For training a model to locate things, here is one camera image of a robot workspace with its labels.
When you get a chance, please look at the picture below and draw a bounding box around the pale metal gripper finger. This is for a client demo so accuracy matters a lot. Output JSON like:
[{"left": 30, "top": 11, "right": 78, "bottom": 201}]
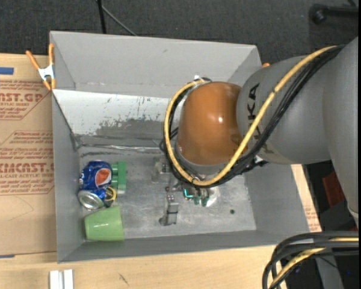
[
  {"left": 150, "top": 157, "right": 171, "bottom": 183},
  {"left": 158, "top": 194, "right": 180, "bottom": 226}
]

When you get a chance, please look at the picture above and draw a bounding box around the green toy brick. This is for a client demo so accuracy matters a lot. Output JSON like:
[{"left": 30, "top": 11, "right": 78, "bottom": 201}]
[{"left": 110, "top": 161, "right": 128, "bottom": 194}]

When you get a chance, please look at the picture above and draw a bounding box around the crushed blue soda can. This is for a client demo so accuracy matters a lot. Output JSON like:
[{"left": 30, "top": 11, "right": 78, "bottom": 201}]
[{"left": 77, "top": 160, "right": 114, "bottom": 211}]

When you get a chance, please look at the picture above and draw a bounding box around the green cup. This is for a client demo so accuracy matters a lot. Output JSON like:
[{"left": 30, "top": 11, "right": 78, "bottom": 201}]
[{"left": 83, "top": 205, "right": 126, "bottom": 242}]

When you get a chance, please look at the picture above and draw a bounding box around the grey metal bin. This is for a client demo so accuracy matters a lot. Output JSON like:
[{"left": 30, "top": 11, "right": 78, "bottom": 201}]
[{"left": 49, "top": 31, "right": 312, "bottom": 264}]

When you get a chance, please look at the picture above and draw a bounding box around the brown cardboard board red print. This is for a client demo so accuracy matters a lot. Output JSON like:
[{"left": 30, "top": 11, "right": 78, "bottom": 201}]
[{"left": 0, "top": 52, "right": 322, "bottom": 260}]

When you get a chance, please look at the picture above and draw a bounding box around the yellow and black ring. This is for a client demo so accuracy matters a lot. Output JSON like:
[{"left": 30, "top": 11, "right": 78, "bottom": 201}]
[{"left": 104, "top": 186, "right": 118, "bottom": 207}]

